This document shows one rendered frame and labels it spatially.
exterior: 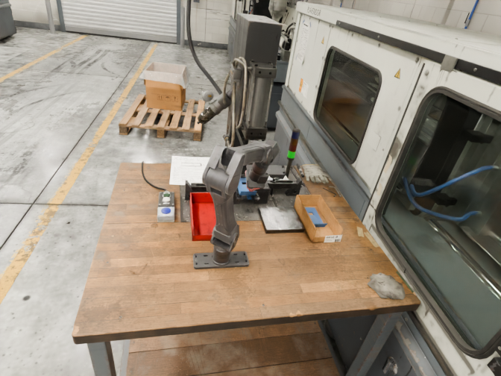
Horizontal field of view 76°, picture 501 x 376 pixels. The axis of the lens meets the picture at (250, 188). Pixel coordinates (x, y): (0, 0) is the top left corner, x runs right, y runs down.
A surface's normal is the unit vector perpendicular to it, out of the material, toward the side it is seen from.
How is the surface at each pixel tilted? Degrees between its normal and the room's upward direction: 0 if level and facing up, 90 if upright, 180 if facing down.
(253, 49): 90
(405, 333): 33
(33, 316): 0
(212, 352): 0
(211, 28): 90
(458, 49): 90
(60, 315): 0
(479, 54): 90
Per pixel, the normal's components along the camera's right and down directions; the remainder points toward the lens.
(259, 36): 0.19, 0.54
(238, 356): 0.12, -0.84
